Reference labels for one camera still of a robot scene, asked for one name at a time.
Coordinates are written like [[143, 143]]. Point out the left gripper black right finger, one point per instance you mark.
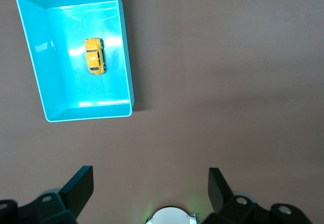
[[222, 198]]

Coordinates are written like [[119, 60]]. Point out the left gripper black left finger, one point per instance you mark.
[[74, 198]]

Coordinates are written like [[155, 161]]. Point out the teal plastic bin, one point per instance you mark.
[[63, 87]]

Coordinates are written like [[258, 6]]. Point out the brown table mat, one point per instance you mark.
[[227, 82]]

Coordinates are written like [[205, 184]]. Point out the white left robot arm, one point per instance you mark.
[[172, 216]]

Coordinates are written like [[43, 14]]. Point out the yellow beetle toy car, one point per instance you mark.
[[95, 56]]

